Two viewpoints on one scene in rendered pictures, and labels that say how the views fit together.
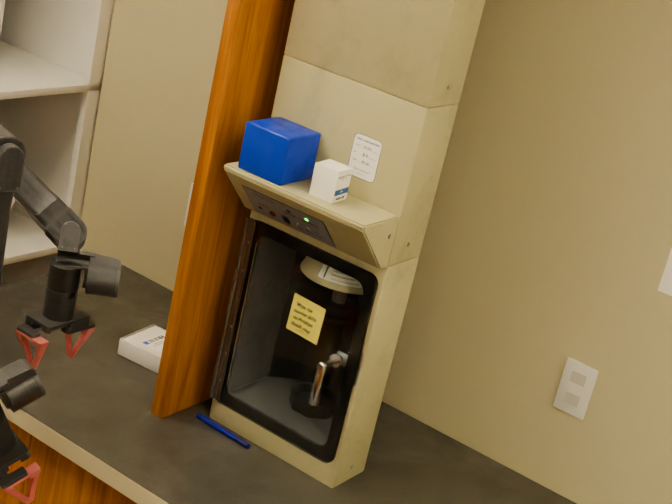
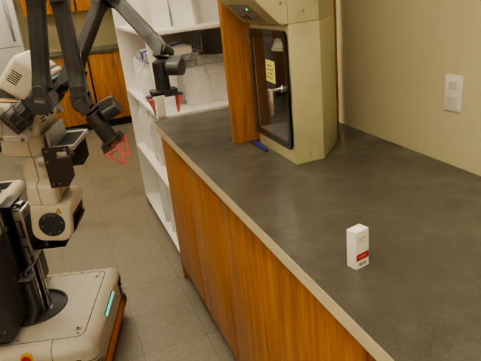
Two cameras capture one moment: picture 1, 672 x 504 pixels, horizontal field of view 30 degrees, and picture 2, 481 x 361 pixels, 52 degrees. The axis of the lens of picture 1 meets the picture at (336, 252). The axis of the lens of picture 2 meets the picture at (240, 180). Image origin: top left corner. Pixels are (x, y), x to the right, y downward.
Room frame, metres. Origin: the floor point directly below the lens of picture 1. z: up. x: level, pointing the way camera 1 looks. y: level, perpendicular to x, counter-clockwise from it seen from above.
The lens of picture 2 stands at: (0.74, -0.98, 1.54)
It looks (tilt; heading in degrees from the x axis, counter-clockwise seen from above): 21 degrees down; 40
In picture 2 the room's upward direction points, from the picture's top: 6 degrees counter-clockwise
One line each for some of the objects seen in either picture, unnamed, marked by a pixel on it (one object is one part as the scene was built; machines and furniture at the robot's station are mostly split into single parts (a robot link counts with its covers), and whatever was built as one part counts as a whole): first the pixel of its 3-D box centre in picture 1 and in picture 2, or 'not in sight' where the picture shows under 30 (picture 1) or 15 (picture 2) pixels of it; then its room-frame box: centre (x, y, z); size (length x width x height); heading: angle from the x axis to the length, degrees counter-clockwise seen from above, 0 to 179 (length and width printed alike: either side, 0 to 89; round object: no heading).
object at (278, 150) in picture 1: (279, 150); not in sight; (2.19, 0.14, 1.55); 0.10 x 0.10 x 0.09; 59
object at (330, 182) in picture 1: (330, 181); not in sight; (2.13, 0.04, 1.54); 0.05 x 0.05 x 0.06; 63
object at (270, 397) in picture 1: (291, 341); (270, 87); (2.19, 0.04, 1.19); 0.30 x 0.01 x 0.40; 59
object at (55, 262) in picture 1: (67, 275); (161, 68); (2.07, 0.46, 1.27); 0.07 x 0.06 x 0.07; 103
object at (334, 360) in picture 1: (323, 380); (275, 100); (2.11, -0.03, 1.17); 0.05 x 0.03 x 0.10; 149
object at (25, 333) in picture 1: (41, 344); (157, 104); (2.04, 0.48, 1.14); 0.07 x 0.07 x 0.09; 59
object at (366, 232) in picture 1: (305, 215); (250, 9); (2.15, 0.07, 1.46); 0.32 x 0.12 x 0.10; 59
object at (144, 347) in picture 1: (163, 352); not in sight; (2.48, 0.32, 0.96); 0.16 x 0.12 x 0.04; 65
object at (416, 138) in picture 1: (345, 264); (300, 43); (2.30, -0.02, 1.32); 0.32 x 0.25 x 0.77; 59
